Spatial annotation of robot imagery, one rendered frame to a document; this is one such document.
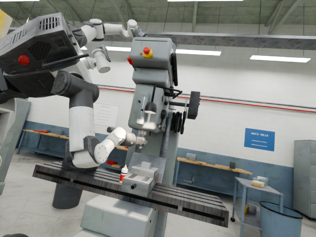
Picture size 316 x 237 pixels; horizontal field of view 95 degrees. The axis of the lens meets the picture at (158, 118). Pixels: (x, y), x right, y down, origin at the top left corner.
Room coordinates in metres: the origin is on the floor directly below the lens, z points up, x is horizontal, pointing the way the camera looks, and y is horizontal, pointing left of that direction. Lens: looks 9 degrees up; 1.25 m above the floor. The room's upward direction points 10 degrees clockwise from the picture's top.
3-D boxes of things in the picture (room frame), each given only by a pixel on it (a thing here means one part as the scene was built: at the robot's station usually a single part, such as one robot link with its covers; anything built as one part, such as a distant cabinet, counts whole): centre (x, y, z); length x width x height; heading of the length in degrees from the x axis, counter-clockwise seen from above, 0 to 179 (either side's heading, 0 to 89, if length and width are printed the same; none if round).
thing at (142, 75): (1.07, 0.08, 1.68); 0.34 x 0.24 x 0.10; 169
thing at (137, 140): (0.96, 0.14, 1.23); 0.13 x 0.12 x 0.10; 54
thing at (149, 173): (0.97, 0.03, 1.05); 0.15 x 0.06 x 0.04; 80
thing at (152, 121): (1.04, 0.08, 1.47); 0.21 x 0.19 x 0.32; 79
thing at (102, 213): (1.03, 0.09, 0.82); 0.50 x 0.35 x 0.12; 169
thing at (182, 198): (1.04, 0.14, 0.92); 1.24 x 0.23 x 0.08; 79
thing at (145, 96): (0.92, 0.11, 1.45); 0.04 x 0.04 x 0.21; 79
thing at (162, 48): (1.05, 0.08, 1.81); 0.47 x 0.26 x 0.16; 169
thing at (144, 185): (0.99, 0.03, 1.01); 0.35 x 0.15 x 0.11; 170
